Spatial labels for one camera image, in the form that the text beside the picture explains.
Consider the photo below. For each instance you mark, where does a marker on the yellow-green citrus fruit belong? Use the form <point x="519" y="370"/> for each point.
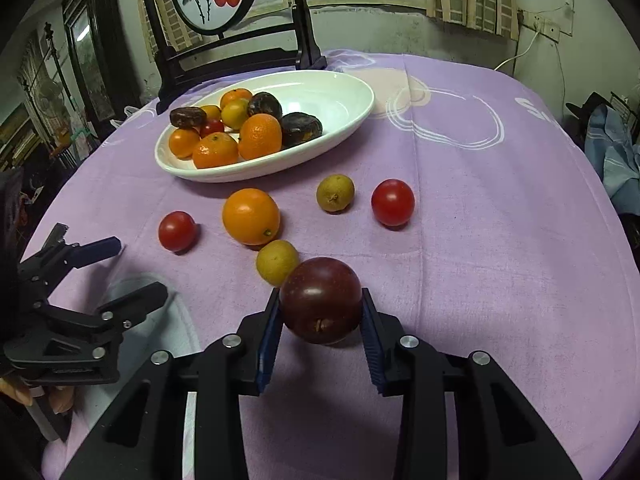
<point x="234" y="115"/>

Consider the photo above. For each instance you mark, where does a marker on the medium orange mandarin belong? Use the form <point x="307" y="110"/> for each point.
<point x="215" y="151"/>

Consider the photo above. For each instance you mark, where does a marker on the blue cloth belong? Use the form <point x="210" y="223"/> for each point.
<point x="615" y="160"/>

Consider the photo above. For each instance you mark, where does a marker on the dark wooden mirror cabinet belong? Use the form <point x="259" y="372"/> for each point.
<point x="90" y="60"/>

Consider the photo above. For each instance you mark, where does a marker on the black hat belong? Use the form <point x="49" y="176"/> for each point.
<point x="587" y="106"/>

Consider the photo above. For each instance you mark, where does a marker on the white oval plate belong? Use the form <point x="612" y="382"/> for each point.
<point x="340" y="100"/>

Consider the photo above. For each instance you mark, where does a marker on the large orange mandarin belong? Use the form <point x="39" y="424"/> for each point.
<point x="259" y="136"/>

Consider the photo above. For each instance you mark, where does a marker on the person's left hand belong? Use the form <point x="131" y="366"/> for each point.
<point x="60" y="397"/>

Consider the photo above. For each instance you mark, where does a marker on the purple passion fruit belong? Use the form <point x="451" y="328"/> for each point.
<point x="320" y="295"/>

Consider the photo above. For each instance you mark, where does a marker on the red cherry tomato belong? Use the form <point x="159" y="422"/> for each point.
<point x="212" y="127"/>
<point x="177" y="230"/>
<point x="393" y="202"/>

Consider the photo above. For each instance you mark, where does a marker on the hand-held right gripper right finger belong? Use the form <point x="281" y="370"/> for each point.
<point x="372" y="350"/>

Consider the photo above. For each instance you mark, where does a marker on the small orange mandarin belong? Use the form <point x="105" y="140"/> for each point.
<point x="236" y="95"/>

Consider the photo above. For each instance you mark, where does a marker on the dark brown wrinkled fruit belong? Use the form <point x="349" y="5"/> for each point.
<point x="301" y="129"/>
<point x="264" y="104"/>

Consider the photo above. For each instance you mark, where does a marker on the yellow-orange kumquat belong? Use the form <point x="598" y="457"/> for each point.
<point x="210" y="111"/>
<point x="183" y="143"/>

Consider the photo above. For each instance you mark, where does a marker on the dark brown date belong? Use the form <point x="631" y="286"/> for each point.
<point x="187" y="116"/>

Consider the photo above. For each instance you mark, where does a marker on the white plastic bag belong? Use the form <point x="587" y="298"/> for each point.
<point x="125" y="116"/>

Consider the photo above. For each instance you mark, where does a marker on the standing fan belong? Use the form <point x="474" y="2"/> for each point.
<point x="50" y="92"/>

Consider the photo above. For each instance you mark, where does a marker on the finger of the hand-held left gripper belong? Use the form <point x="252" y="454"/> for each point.
<point x="97" y="251"/>
<point x="140" y="300"/>

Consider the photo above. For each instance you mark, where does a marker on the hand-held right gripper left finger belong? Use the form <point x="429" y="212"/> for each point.
<point x="267" y="345"/>

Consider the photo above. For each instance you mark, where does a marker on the smooth round orange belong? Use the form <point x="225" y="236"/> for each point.
<point x="251" y="216"/>

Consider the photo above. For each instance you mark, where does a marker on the white wall outlet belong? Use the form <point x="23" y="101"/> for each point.
<point x="540" y="25"/>

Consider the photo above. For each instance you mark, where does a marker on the small green longan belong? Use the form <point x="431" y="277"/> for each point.
<point x="335" y="193"/>
<point x="275" y="260"/>

